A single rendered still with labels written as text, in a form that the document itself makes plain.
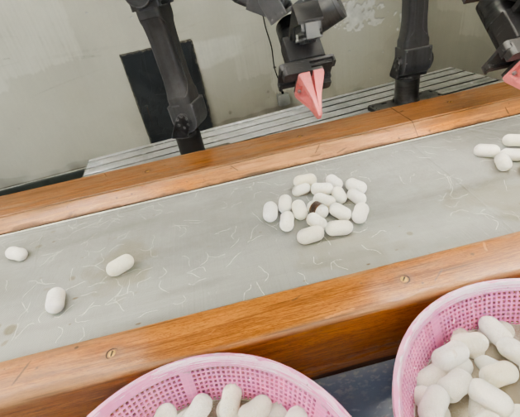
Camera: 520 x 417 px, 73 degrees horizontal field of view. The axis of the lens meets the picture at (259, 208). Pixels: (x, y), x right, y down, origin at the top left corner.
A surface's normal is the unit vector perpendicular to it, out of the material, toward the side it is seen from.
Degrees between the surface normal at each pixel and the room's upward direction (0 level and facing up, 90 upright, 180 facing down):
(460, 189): 0
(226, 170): 45
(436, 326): 72
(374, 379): 0
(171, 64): 90
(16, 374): 0
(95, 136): 90
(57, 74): 90
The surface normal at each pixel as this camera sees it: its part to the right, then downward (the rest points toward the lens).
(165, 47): -0.19, 0.58
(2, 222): 0.00, -0.19
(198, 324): -0.16, -0.81
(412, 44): 0.10, 0.52
